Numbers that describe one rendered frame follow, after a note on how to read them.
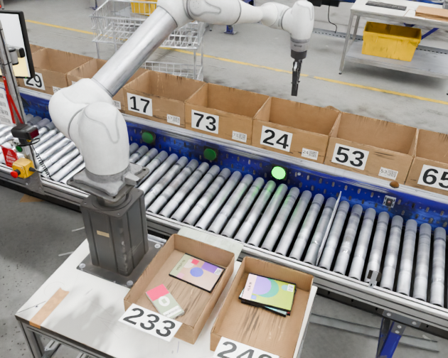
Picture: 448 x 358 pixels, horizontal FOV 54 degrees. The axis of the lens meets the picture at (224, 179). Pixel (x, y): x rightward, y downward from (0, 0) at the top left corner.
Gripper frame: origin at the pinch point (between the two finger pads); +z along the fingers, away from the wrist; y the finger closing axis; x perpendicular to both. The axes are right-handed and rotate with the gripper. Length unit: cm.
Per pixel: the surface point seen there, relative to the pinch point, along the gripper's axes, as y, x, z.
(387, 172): 14, 51, 29
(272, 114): -19.4, -14.3, 26.8
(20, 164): 68, -119, 29
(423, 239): 34, 72, 48
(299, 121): -18.3, 1.6, 27.4
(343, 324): 36, 48, 122
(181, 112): 6, -60, 21
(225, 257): 84, -7, 38
